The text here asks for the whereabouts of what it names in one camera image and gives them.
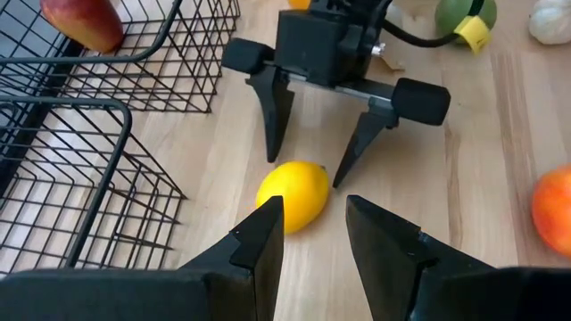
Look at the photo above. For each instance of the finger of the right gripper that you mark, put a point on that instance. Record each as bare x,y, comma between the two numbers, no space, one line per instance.
274,116
363,138

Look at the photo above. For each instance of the small green avocado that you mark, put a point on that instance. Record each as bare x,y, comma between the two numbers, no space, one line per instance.
446,18

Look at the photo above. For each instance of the yellow lemon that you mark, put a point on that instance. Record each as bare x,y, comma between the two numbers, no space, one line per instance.
299,187

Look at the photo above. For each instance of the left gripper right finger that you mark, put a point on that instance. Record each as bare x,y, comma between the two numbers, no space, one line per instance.
383,249

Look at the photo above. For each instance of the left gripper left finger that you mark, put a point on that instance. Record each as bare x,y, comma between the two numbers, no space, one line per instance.
259,267

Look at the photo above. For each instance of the red apple with stem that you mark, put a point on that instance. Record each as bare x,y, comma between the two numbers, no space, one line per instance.
85,22

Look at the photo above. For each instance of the orange-red persimmon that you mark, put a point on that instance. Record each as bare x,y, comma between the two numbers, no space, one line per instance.
555,209

